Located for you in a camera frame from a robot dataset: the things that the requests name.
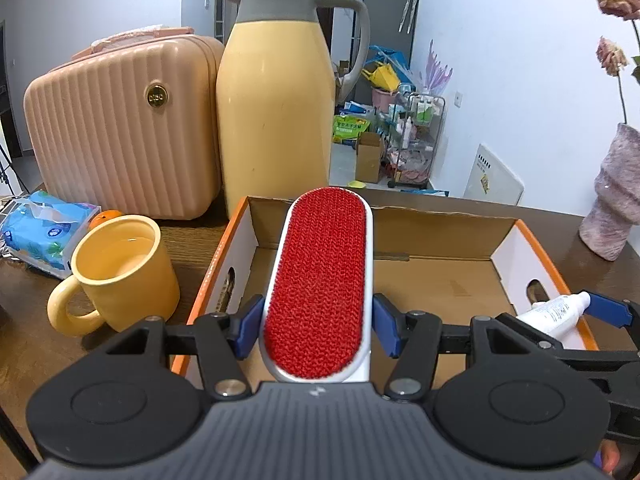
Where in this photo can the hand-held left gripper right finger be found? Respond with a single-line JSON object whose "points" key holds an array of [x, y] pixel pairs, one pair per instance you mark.
{"points": [[387, 327]]}

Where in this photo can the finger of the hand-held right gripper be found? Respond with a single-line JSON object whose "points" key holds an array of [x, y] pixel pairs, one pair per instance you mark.
{"points": [[607, 310], [550, 342]]}

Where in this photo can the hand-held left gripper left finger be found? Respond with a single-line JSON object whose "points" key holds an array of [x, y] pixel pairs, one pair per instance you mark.
{"points": [[248, 327]]}

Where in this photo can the white cream tube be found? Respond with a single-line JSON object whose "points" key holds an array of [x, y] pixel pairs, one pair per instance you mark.
{"points": [[555, 310]]}

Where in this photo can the orange cardboard box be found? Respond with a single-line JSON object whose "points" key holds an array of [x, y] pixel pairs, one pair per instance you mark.
{"points": [[440, 285]]}

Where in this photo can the red lint brush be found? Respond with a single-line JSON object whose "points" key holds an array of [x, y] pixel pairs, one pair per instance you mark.
{"points": [[315, 285]]}

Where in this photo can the person's right hand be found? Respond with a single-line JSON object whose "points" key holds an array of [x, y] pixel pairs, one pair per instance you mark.
{"points": [[610, 456]]}

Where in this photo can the pink textured vase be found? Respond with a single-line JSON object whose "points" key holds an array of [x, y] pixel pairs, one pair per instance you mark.
{"points": [[615, 200]]}

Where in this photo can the yellow ceramic mug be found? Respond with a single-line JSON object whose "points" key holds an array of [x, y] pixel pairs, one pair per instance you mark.
{"points": [[135, 290]]}

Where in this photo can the small brown cardboard box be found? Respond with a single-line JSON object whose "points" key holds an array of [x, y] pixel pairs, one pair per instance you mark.
{"points": [[369, 160]]}

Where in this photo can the orange fruit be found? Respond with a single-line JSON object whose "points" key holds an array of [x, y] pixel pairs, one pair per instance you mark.
{"points": [[106, 216]]}

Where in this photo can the green printed bag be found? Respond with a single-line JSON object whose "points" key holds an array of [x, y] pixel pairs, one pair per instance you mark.
{"points": [[351, 130]]}

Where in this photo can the pink ribbed suitcase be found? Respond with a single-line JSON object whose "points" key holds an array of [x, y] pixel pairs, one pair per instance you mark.
{"points": [[125, 150]]}

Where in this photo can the yellow thermos jug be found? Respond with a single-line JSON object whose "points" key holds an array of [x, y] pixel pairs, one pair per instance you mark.
{"points": [[275, 110]]}

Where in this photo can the blue tissue pack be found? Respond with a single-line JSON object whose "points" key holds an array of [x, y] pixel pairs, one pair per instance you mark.
{"points": [[45, 232]]}

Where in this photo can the pink bucket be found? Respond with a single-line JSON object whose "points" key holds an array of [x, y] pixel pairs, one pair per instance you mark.
{"points": [[382, 99]]}

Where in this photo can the yellow bag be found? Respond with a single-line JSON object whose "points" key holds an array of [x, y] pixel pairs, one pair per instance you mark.
{"points": [[384, 77]]}

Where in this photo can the purple feather decoration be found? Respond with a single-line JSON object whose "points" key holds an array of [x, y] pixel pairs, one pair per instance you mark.
{"points": [[437, 72]]}

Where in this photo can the blue plastic bag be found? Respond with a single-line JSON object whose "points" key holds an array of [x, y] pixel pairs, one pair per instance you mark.
{"points": [[390, 55]]}

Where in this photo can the grey refrigerator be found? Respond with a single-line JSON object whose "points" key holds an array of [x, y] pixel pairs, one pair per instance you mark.
{"points": [[385, 15]]}

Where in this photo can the white wall outlet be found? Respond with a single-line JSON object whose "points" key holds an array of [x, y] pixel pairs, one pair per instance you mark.
{"points": [[456, 98]]}

